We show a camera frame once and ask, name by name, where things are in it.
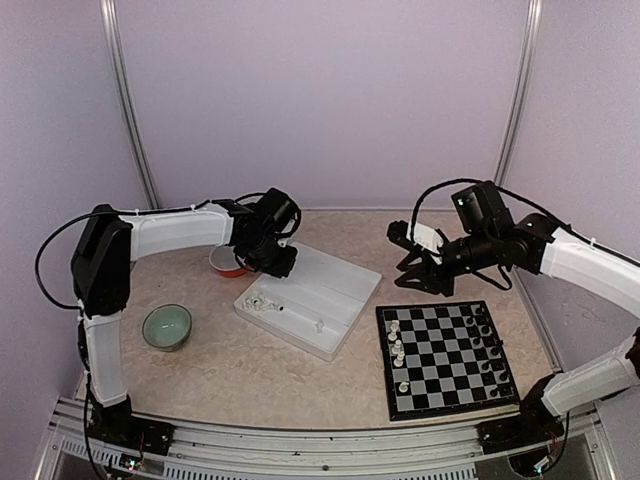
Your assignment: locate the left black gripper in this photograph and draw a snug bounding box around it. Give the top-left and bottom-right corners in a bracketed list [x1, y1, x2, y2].
[242, 233, 299, 278]

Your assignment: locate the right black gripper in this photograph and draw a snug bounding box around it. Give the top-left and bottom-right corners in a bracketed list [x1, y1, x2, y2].
[396, 227, 500, 296]

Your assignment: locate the white divided plastic tray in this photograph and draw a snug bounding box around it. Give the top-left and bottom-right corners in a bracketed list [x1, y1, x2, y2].
[234, 242, 382, 362]

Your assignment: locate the black white chess board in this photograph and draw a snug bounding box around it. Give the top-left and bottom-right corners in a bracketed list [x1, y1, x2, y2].
[375, 300, 520, 422]

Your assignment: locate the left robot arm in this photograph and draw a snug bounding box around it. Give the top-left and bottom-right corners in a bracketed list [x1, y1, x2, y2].
[71, 189, 302, 445]

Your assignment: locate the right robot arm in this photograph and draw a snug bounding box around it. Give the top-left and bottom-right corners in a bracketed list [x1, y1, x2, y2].
[387, 178, 639, 444]

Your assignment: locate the row of black chess pieces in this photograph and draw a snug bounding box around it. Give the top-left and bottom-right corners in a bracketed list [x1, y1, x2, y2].
[460, 303, 519, 403]

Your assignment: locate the orange white bowl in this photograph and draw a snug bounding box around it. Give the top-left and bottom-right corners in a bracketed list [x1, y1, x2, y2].
[208, 246, 247, 278]

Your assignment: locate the green glass bowl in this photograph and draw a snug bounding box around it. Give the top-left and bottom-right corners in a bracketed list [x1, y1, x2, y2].
[141, 303, 193, 352]

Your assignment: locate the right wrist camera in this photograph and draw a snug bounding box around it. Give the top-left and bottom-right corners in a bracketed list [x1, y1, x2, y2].
[387, 221, 445, 257]

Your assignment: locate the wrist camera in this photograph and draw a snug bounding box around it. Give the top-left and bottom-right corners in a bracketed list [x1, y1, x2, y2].
[387, 221, 445, 257]
[255, 187, 300, 237]

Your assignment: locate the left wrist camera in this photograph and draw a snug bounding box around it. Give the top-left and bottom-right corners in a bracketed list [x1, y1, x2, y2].
[255, 187, 300, 237]

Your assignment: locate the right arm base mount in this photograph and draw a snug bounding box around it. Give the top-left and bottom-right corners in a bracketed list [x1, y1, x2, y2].
[476, 415, 564, 455]

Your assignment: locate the front aluminium rail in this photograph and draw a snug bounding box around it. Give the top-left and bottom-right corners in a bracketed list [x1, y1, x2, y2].
[34, 414, 616, 480]

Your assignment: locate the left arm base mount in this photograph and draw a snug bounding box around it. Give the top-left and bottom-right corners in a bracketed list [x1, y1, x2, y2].
[88, 417, 175, 456]

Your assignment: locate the right aluminium frame post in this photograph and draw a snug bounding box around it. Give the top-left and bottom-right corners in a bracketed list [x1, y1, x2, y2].
[494, 0, 543, 186]

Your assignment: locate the aluminium frame post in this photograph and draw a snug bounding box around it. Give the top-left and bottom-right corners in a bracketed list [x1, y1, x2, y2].
[494, 0, 543, 186]
[100, 0, 161, 209]

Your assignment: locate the left aluminium frame post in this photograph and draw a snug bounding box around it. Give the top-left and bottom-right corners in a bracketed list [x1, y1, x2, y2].
[100, 0, 161, 209]

